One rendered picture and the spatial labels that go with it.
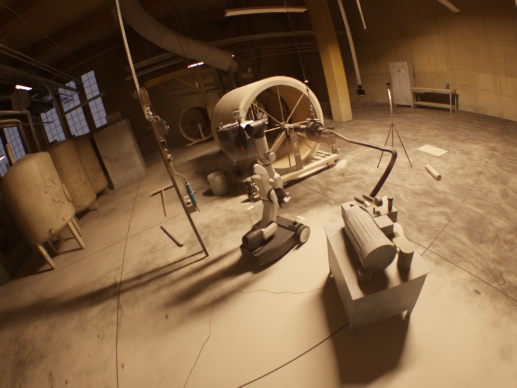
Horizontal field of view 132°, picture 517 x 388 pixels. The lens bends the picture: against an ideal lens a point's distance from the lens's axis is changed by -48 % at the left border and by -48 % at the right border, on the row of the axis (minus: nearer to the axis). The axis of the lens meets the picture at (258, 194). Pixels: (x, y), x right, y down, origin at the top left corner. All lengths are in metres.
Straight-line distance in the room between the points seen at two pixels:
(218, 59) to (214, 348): 7.24
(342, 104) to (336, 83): 0.76
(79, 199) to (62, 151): 1.40
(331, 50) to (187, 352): 7.92
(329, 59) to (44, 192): 8.20
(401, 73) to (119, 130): 10.83
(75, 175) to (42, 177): 2.22
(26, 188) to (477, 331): 5.95
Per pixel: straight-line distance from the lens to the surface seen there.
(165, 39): 7.54
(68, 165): 6.78
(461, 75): 10.16
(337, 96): 7.80
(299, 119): 4.75
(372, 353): 1.74
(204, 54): 7.52
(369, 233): 1.35
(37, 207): 4.74
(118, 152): 8.38
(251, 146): 1.91
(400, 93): 10.32
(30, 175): 4.72
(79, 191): 6.82
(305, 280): 2.10
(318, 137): 3.00
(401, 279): 1.42
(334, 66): 7.77
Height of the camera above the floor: 1.61
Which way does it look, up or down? 26 degrees down
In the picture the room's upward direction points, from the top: 16 degrees counter-clockwise
